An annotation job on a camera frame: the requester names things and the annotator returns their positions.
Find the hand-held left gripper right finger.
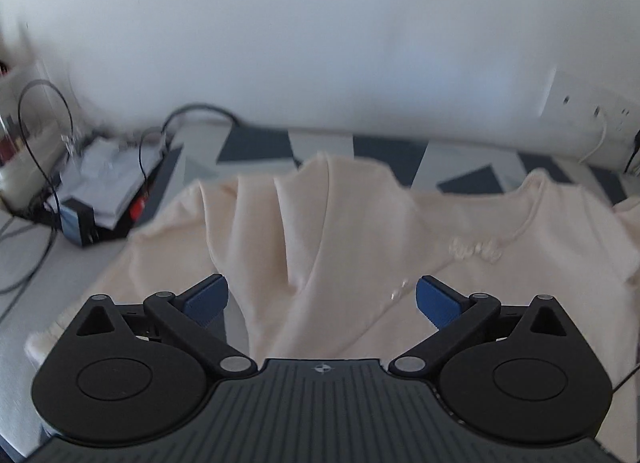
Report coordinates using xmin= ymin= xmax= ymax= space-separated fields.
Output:
xmin=387 ymin=275 xmax=582 ymax=380

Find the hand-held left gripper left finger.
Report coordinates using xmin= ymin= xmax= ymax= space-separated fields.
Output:
xmin=64 ymin=273 xmax=258 ymax=380

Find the cream shirt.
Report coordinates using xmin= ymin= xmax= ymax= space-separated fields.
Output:
xmin=24 ymin=153 xmax=640 ymax=369

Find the black flat box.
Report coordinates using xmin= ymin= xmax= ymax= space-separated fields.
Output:
xmin=75 ymin=142 xmax=184 ymax=245

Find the red plastic item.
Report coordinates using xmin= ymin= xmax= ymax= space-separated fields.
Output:
xmin=129 ymin=192 xmax=149 ymax=222

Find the black power adapter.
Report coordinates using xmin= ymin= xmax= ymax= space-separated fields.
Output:
xmin=59 ymin=197 xmax=99 ymax=247

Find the stack of white papers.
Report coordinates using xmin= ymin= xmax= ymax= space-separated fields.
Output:
xmin=46 ymin=136 xmax=173 ymax=230

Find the geometric patterned ironing board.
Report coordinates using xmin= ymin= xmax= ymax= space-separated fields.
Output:
xmin=30 ymin=120 xmax=640 ymax=444

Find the white storage container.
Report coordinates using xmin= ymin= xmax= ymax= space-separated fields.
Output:
xmin=0 ymin=143 xmax=67 ymax=210

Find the black usb cable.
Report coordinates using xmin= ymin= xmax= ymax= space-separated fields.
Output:
xmin=138 ymin=126 xmax=174 ymax=185

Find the thick black cable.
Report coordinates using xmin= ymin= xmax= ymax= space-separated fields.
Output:
xmin=161 ymin=102 xmax=242 ymax=138

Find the white plugged cable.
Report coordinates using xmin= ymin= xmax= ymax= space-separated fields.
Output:
xmin=578 ymin=108 xmax=609 ymax=165

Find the looped thin black cable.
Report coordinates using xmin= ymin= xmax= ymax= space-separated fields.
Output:
xmin=17 ymin=79 xmax=75 ymax=185

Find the black plugged cable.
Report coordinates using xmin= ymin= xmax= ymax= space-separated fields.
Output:
xmin=622 ymin=128 xmax=640 ymax=175

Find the white wall socket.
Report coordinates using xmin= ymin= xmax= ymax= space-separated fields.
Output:
xmin=542 ymin=68 xmax=639 ymax=145

